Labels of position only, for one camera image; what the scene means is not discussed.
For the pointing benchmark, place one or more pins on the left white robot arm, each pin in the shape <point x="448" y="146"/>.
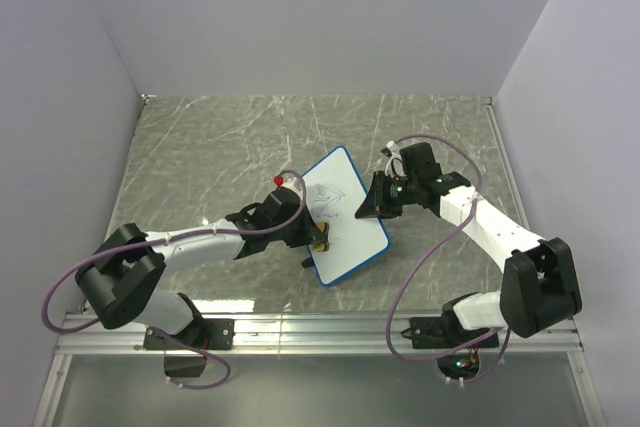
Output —
<point x="122" y="286"/>

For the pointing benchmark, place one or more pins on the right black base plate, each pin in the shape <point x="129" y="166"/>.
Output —
<point x="430" y="333"/>

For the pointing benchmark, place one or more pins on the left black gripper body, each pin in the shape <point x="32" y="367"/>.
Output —
<point x="296" y="234"/>

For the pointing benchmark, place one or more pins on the whiteboard wire stand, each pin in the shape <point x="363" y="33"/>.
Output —
<point x="307" y="263"/>

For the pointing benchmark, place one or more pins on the yellow whiteboard eraser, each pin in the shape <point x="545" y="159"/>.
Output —
<point x="320" y="246"/>

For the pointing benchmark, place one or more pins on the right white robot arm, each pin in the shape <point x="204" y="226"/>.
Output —
<point x="539" y="286"/>

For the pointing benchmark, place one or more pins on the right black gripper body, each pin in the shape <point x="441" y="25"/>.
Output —
<point x="401" y="191"/>

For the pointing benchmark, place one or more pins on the aluminium mounting rail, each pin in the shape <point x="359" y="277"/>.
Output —
<point x="351" y="333"/>

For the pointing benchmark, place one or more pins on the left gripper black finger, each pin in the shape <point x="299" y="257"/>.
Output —
<point x="323" y="228"/>
<point x="308" y="238"/>

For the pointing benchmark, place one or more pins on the blue framed whiteboard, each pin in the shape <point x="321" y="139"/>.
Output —
<point x="335" y="190"/>

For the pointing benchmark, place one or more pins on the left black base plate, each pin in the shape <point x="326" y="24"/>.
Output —
<point x="204" y="334"/>

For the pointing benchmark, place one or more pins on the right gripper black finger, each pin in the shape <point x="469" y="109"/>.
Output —
<point x="373" y="204"/>
<point x="386" y="210"/>

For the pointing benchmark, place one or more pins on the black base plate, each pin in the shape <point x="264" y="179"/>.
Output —
<point x="430" y="333"/>
<point x="204" y="334"/>

